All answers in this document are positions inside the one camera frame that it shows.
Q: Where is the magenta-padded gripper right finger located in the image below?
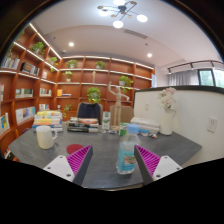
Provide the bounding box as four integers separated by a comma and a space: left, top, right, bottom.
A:
134, 144, 183, 185

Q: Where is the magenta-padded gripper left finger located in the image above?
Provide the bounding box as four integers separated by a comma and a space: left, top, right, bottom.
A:
43, 144, 94, 186

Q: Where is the clear blue-capped water bottle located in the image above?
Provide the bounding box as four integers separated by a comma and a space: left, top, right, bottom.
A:
116, 123, 140, 175

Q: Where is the white ceramic mug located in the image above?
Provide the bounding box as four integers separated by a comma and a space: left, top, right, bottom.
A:
35, 125, 58, 150

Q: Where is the white vase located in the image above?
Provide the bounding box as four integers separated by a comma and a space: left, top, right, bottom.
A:
159, 109, 175, 136

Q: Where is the white book stack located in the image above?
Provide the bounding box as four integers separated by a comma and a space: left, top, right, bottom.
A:
129, 116, 161, 135

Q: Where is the dark book stack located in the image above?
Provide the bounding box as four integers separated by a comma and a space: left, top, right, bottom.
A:
66, 116, 100, 134

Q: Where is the colourful book stack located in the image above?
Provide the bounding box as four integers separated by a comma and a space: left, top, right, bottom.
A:
32, 110, 64, 133

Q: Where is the small green white box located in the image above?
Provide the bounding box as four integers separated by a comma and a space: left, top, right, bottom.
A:
118, 122, 130, 137

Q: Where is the dark office chair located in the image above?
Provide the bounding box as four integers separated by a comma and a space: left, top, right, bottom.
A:
76, 101, 104, 125

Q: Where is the tan chair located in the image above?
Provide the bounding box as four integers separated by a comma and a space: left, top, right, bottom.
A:
109, 105, 135, 124

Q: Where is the wooden artist mannequin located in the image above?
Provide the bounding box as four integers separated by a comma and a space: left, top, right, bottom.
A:
106, 81, 130, 132

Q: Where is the wooden shelf unit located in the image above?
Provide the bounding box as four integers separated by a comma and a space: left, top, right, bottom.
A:
0, 22, 156, 158

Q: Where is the grey curtain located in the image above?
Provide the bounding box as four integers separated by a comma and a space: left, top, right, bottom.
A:
168, 69, 200, 87

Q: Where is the window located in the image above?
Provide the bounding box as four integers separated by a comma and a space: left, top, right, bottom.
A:
198, 68, 224, 88

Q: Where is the branched globe ceiling lamp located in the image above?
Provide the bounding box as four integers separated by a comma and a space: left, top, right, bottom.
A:
97, 0, 149, 29

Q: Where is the large white wall socket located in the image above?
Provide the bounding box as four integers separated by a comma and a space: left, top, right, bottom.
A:
206, 116, 218, 134

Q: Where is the black track light rail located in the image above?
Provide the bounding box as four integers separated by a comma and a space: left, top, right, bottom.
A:
167, 59, 224, 75

